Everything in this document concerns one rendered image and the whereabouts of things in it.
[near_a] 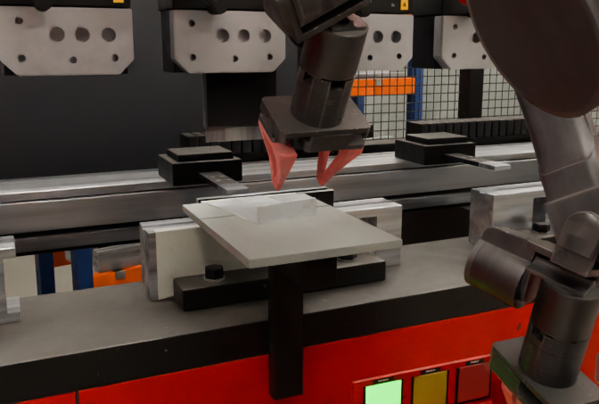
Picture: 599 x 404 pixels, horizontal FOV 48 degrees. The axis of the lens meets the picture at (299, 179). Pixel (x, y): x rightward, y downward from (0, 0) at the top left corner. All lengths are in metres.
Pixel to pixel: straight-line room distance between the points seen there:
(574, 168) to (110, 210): 0.75
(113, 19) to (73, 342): 0.38
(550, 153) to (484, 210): 0.50
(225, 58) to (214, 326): 0.34
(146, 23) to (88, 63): 0.58
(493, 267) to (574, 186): 0.11
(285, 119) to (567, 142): 0.27
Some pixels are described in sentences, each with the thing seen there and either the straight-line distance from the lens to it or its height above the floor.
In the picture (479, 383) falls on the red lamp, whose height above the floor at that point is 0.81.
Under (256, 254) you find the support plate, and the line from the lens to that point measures 0.70.
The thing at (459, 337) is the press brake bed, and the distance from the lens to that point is 1.03.
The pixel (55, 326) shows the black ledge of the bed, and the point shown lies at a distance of 0.89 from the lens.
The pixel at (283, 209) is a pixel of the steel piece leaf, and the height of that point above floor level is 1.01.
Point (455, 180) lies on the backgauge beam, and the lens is 1.43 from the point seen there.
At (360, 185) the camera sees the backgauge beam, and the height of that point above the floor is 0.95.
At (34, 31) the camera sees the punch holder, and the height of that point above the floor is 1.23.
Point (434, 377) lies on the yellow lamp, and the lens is 0.84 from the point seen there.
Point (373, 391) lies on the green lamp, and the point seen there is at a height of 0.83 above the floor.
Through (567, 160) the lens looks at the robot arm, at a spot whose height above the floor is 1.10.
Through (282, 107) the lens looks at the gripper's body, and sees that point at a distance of 0.70.
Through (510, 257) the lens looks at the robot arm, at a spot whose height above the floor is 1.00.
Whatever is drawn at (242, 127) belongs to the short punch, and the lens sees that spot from 0.95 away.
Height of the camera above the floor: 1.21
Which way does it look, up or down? 11 degrees down
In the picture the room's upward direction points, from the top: straight up
